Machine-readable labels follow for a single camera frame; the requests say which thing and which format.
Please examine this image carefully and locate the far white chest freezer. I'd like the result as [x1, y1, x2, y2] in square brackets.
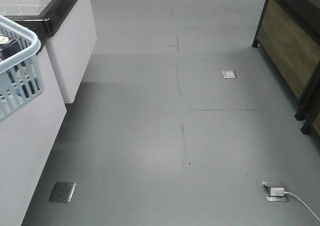
[0, 0, 97, 103]

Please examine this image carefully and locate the near white chest freezer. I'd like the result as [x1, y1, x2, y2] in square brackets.
[0, 23, 68, 226]

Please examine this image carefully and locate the wooden black-framed display stand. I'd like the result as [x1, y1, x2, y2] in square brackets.
[251, 0, 320, 106]

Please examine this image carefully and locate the white power cable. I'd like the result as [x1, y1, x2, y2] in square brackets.
[284, 191, 320, 223]

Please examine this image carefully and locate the closed steel floor plate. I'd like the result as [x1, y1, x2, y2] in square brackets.
[49, 182, 76, 203]

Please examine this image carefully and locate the dark blue cookie box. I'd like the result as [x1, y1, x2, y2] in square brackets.
[0, 35, 21, 61]

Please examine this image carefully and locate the white chest freezer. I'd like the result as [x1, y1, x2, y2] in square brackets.
[0, 0, 97, 103]
[0, 23, 68, 226]

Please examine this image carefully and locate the white power adapter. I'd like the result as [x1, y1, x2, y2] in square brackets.
[268, 186, 285, 197]

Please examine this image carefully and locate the light blue plastic basket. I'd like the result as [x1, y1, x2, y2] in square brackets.
[0, 16, 44, 121]

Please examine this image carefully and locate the steel floor socket plate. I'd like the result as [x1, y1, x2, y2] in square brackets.
[222, 70, 237, 79]

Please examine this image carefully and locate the open floor socket box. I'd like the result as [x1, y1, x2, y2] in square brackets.
[261, 181, 289, 202]

